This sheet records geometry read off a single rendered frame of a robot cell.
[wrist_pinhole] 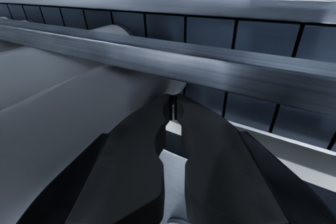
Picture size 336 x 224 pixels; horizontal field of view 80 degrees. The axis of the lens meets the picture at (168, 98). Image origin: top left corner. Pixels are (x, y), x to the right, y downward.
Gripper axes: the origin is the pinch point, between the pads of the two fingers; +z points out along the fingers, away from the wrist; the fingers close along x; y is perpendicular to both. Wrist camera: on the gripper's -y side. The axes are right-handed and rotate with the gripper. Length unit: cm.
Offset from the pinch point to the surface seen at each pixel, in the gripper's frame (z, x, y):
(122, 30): 7.9, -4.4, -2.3
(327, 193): 1.2, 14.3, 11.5
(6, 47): 8.1, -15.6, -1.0
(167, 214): 7.0, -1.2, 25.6
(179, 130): 2.0, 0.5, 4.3
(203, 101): 4.7, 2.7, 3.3
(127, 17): 8.6, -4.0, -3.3
